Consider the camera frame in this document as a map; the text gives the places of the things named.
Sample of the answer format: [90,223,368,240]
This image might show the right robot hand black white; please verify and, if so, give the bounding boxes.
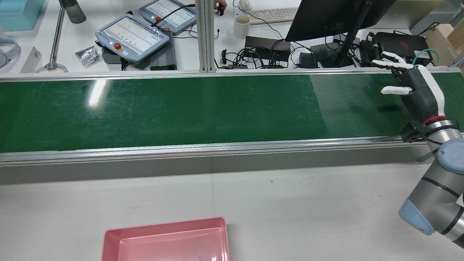
[371,51,447,127]

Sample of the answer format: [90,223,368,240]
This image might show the cardboard box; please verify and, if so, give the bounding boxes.
[425,22,464,66]

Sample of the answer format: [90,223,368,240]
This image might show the pink plastic box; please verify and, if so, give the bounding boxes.
[101,217,231,261]

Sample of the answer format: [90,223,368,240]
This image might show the grey box under pendant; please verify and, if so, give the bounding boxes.
[101,47,126,65]

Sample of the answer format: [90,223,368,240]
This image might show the small white card box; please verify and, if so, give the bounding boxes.
[20,46,41,74]

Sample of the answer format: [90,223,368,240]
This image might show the black mini computer red logo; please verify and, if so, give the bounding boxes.
[375,32,433,66]

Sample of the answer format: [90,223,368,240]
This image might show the small black power adapter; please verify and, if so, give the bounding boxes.
[299,53,319,68]

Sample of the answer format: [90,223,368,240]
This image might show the black monitor with stand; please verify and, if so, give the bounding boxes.
[285,0,396,68]

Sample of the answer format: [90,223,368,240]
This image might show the white keyboard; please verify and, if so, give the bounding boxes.
[246,7,299,25]

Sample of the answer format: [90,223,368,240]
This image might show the white mug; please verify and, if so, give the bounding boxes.
[233,14,251,39]

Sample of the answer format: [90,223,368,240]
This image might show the large teach pendant red button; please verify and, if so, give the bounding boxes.
[95,14,170,64]

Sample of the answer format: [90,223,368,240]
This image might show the crumpled foil packet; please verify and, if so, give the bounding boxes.
[75,46,101,67]

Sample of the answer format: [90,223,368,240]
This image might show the dark grey bottle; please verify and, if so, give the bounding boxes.
[59,0,87,24]

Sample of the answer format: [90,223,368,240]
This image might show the metal rod stand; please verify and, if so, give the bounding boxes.
[35,7,68,73]

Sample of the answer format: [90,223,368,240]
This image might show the light blue plastic container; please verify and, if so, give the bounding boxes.
[0,0,46,32]

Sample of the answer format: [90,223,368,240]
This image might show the blue white headphones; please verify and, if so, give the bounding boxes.
[0,38,21,69]

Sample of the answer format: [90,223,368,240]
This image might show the teal cable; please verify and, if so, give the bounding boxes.
[413,49,441,66]

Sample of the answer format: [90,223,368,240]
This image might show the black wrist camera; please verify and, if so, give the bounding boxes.
[400,123,425,143]

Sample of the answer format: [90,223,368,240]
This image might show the black hub box with cables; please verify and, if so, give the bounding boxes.
[245,36,291,69]

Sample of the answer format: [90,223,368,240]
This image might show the aluminium profile post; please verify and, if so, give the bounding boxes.
[195,0,216,73]

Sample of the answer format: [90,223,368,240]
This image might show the green conveyor belt aluminium frame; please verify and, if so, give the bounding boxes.
[0,67,464,167]

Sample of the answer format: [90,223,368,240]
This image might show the teach pendant with black cable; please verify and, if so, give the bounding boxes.
[139,0,198,35]

